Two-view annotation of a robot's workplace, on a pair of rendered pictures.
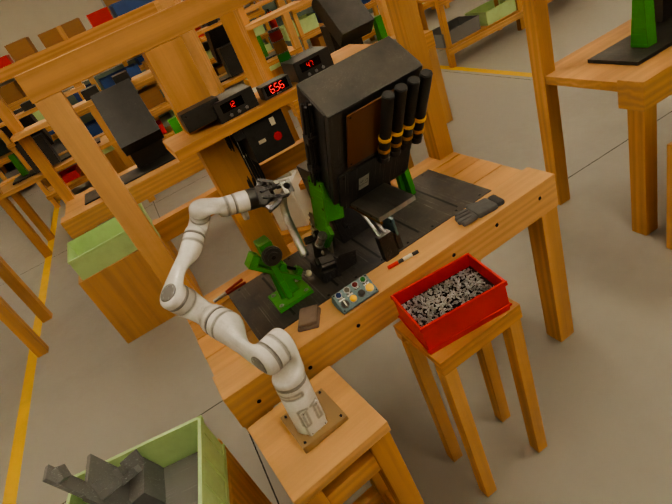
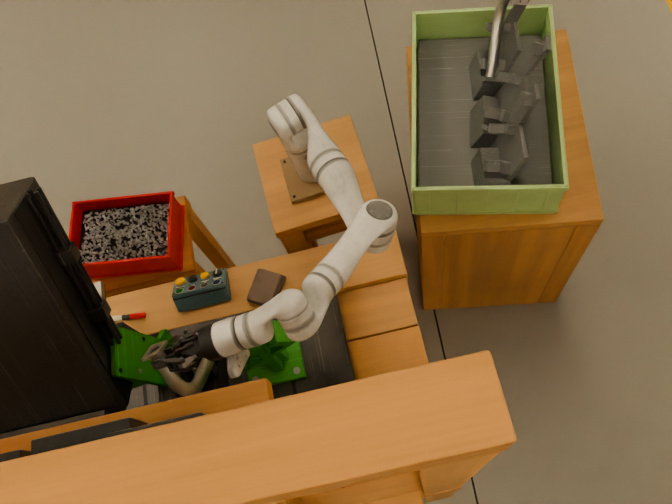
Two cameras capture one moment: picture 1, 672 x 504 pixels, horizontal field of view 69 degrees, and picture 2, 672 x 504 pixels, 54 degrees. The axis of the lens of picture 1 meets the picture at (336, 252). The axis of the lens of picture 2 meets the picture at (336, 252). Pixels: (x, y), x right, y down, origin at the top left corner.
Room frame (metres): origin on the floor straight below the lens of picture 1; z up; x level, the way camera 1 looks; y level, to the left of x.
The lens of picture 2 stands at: (1.93, 0.64, 2.59)
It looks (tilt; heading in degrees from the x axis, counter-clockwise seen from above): 67 degrees down; 203
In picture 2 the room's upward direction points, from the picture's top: 19 degrees counter-clockwise
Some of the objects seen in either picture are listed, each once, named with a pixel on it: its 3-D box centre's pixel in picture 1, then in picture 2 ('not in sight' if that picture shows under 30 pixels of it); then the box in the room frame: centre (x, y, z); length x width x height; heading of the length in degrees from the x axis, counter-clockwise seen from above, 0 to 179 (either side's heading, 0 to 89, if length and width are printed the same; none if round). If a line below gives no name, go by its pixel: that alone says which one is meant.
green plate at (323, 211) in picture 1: (326, 201); (129, 361); (1.66, -0.04, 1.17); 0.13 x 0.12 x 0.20; 107
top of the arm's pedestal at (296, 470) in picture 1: (315, 429); (314, 175); (0.99, 0.26, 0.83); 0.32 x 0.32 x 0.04; 20
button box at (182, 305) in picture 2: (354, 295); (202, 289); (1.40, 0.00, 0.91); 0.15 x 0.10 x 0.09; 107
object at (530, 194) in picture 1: (400, 283); (149, 319); (1.47, -0.18, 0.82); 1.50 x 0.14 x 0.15; 107
